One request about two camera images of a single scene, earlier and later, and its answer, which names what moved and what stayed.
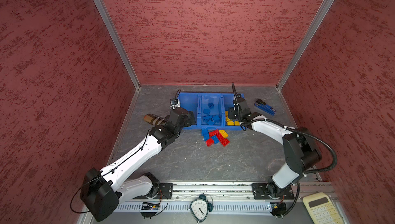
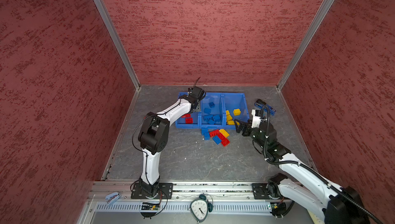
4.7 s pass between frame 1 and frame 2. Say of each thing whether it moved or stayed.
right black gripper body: moved
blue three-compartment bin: stayed
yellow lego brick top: stayed
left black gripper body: moved
